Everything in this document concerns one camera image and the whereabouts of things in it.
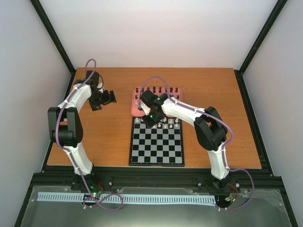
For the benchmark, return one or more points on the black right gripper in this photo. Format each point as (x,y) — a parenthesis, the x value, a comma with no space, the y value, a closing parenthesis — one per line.
(150,124)

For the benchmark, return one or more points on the pink piece tray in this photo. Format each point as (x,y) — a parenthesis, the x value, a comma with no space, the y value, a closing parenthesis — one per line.
(135,103)

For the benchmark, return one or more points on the black piece back row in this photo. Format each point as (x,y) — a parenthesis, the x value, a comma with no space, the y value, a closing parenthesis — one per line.
(174,91)

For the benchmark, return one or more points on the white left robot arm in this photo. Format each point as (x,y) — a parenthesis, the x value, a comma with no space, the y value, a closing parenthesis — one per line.
(65,127)

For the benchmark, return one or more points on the black aluminium frame rail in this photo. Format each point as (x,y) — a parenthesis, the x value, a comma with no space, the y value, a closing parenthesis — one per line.
(193,178)

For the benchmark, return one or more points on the white pawn row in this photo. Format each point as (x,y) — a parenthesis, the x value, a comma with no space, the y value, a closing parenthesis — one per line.
(161,124)

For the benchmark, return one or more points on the black and grey chessboard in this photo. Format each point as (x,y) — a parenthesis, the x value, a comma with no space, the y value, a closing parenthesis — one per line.
(156,147)

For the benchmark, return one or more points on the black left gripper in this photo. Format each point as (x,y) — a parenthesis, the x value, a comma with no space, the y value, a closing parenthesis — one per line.
(108,100)

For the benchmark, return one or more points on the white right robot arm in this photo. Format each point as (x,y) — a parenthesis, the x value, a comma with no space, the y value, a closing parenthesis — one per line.
(209,127)

